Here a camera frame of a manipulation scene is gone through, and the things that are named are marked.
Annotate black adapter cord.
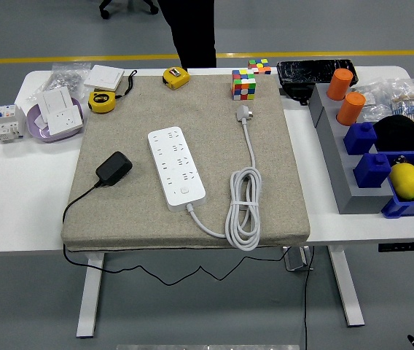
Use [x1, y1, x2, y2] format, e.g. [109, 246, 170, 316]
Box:
[62, 182, 292, 286]

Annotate white power strip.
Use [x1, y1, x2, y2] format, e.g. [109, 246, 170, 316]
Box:
[147, 126, 207, 212]

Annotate black plug adapter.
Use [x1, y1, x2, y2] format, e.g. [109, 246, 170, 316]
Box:
[95, 151, 133, 189]

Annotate white table leg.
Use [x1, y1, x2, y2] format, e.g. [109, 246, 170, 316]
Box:
[329, 244, 366, 327]
[76, 251, 106, 338]

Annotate black desk control panel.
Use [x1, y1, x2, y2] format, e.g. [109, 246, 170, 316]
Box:
[377, 241, 414, 253]

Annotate blue storage bin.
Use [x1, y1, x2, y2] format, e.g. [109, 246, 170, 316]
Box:
[380, 149, 414, 219]

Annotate yellow lemon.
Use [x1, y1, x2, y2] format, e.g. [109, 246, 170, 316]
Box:
[388, 163, 414, 201]

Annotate blue block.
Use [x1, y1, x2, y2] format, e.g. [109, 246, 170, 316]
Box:
[353, 152, 392, 190]
[343, 122, 378, 156]

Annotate grey stepped block holder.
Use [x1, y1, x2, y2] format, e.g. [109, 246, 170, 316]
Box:
[308, 82, 394, 215]

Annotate black cloth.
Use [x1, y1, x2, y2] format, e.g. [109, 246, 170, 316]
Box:
[372, 114, 414, 152]

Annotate orange cylinder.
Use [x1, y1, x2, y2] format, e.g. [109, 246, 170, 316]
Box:
[326, 68, 355, 101]
[336, 91, 367, 127]

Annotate clear bag of resistors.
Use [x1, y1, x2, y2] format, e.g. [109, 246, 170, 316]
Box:
[387, 77, 414, 123]

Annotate clear plastic bag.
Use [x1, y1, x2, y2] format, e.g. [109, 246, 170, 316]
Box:
[352, 83, 394, 124]

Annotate black plastic tray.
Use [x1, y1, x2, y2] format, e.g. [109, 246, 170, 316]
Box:
[276, 59, 360, 90]

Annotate grey-brown mat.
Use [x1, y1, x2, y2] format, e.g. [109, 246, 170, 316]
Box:
[60, 74, 311, 252]

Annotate large colourful puzzle cube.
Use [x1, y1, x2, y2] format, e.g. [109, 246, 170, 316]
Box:
[230, 69, 257, 101]

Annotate small colourful puzzle cube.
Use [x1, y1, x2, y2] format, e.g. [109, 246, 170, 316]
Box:
[248, 58, 273, 76]

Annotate person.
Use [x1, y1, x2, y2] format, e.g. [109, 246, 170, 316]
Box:
[157, 0, 218, 69]

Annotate purple bowl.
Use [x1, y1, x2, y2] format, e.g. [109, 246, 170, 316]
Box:
[26, 97, 85, 144]

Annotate clear bag of screws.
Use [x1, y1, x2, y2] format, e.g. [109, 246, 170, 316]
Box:
[28, 62, 92, 103]

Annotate black office chair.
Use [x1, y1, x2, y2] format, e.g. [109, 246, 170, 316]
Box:
[98, 0, 160, 20]

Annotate white circuit breaker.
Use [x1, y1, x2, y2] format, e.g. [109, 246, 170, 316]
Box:
[0, 104, 28, 145]

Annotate black hanging cable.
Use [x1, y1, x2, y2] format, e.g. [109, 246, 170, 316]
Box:
[302, 247, 316, 350]

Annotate white power cord with plug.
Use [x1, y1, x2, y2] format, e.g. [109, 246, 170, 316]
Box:
[186, 104, 263, 252]

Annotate yellow tape measure with strap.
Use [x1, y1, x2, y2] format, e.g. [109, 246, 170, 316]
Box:
[87, 69, 138, 113]

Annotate white square switch panel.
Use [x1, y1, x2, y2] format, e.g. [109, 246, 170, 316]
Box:
[82, 64, 125, 92]

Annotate white wall socket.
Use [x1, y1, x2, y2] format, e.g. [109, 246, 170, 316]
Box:
[44, 105, 85, 136]

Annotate white switch plate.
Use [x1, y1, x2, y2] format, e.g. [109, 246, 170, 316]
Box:
[42, 86, 77, 117]

